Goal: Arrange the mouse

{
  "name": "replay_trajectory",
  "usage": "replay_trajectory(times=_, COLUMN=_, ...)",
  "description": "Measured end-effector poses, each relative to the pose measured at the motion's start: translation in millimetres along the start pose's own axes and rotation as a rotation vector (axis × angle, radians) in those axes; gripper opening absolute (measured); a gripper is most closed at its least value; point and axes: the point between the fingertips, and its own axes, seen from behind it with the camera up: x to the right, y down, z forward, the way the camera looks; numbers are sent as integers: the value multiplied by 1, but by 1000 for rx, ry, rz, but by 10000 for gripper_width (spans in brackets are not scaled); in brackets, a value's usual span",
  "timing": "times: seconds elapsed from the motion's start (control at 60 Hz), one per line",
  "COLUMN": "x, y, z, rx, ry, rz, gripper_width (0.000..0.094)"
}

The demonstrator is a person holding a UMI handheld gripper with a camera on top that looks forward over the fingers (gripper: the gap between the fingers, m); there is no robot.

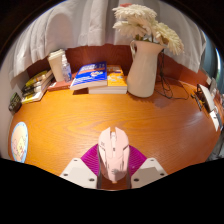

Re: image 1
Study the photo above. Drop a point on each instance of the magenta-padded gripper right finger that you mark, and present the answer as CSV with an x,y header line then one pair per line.
x,y
146,170

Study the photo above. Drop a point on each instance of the round cartoon-print mouse pad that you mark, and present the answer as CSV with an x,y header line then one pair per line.
x,y
19,143

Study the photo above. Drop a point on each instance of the white ceramic jug vase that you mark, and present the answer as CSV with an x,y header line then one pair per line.
x,y
143,75

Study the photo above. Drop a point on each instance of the white desktop device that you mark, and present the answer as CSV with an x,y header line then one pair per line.
x,y
206,96

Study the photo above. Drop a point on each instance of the orange-covered book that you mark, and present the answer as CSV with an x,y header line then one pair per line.
x,y
116,80

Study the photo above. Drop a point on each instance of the dark mug with green inside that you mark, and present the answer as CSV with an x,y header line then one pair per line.
x,y
15,102

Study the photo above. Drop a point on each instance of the black book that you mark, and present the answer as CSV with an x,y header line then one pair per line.
x,y
34,90
35,85

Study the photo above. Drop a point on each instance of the pink computer mouse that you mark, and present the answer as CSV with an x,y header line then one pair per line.
x,y
113,153

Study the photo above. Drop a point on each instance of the clear spray bottle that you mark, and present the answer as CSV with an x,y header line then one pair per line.
x,y
67,71

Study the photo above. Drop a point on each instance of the white curtain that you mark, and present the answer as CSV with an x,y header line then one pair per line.
x,y
83,23

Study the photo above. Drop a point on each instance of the blue-covered book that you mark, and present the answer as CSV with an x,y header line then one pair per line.
x,y
90,75

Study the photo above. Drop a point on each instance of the white lotion bottle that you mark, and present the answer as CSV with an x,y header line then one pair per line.
x,y
56,66

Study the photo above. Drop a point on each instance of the white flower bouquet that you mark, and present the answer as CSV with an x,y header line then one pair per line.
x,y
143,20

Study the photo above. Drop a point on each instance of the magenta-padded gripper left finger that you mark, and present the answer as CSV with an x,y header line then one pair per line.
x,y
81,168

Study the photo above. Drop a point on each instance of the red-brown book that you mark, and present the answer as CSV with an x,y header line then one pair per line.
x,y
60,86

